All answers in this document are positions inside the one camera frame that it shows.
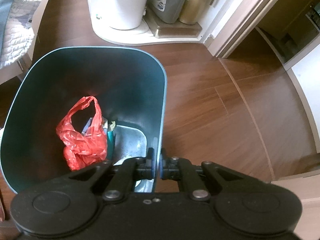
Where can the white cylindrical bin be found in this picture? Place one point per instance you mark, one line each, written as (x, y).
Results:
(124, 14)

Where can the teal oval object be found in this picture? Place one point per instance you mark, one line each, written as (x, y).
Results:
(110, 144)

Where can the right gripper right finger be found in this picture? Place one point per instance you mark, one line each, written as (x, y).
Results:
(185, 174)

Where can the golden thermos kettle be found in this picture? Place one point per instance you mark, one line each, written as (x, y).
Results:
(192, 10)

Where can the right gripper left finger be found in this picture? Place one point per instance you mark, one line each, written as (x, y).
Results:
(130, 171)

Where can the red plastic bag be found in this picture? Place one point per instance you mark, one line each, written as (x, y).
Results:
(82, 150)

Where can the white corner shelf unit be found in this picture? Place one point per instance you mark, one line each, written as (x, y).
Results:
(144, 22)

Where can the bed with orange floral quilt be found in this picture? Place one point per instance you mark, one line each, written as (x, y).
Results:
(20, 22)

